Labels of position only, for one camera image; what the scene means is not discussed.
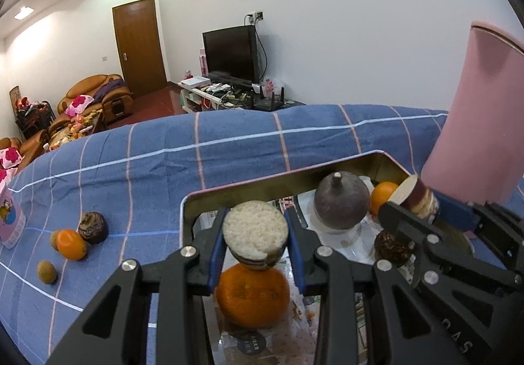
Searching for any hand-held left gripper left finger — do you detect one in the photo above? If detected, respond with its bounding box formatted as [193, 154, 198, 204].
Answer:
[43, 207, 230, 365]

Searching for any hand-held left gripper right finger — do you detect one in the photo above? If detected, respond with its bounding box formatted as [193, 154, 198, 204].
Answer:
[284, 207, 465, 365]

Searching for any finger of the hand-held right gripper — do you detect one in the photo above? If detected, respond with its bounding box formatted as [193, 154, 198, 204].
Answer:
[379, 201, 447, 288]
[434, 191, 524, 267]

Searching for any dark water chestnut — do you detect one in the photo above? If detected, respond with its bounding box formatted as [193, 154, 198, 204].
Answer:
[373, 229, 412, 267]
[78, 211, 109, 245]

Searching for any small orange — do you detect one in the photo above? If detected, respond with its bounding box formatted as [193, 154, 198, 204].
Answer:
[55, 229, 88, 261]
[370, 182, 400, 216]

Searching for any large orange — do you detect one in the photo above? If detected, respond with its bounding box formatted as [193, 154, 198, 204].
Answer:
[215, 263, 290, 329]

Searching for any purple passion fruit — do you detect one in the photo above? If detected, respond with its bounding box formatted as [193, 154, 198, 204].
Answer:
[314, 171, 371, 230]

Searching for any pink tin box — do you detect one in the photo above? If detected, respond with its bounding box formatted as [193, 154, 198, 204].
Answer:
[179, 151, 477, 365]

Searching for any printed plastic sheet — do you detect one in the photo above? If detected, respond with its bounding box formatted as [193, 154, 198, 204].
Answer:
[196, 193, 414, 365]

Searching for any blue plaid cloth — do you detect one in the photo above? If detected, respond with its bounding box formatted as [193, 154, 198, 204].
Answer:
[0, 104, 524, 365]

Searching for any black router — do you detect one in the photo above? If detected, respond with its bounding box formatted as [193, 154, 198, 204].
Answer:
[253, 86, 287, 111]

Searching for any white television stand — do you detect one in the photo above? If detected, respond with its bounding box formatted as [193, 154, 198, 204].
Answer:
[179, 81, 254, 114]

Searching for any cluttered coffee table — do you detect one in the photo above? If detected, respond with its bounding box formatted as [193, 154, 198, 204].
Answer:
[44, 111, 105, 153]

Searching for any pink printed cup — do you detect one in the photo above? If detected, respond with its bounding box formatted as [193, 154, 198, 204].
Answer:
[0, 185, 27, 249]

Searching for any purple blanket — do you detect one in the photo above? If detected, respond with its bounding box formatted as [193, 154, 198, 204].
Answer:
[96, 79, 125, 98]

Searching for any black television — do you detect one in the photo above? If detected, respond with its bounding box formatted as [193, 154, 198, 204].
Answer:
[202, 25, 261, 84]

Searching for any brown leather armchair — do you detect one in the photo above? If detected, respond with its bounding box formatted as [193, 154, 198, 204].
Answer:
[56, 74, 134, 124]

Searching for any brown leather sofa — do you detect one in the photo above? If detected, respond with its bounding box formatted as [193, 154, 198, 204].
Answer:
[0, 130, 50, 173]

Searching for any brown wooden door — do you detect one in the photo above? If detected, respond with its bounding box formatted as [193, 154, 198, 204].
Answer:
[112, 0, 168, 100]

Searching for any black rack with clothes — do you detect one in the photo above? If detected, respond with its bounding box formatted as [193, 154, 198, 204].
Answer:
[15, 97, 56, 137]

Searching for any black power cable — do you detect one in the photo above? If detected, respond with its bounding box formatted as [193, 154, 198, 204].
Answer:
[256, 21, 271, 83]

